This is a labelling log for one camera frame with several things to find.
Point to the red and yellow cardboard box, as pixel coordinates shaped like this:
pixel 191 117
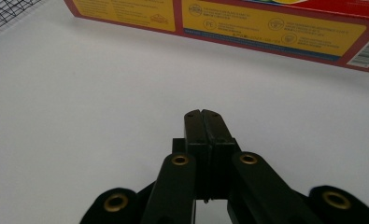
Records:
pixel 266 28

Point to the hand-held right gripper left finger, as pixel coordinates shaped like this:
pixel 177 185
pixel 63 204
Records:
pixel 197 133

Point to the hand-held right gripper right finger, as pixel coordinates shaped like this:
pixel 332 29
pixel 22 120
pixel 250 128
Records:
pixel 219 133

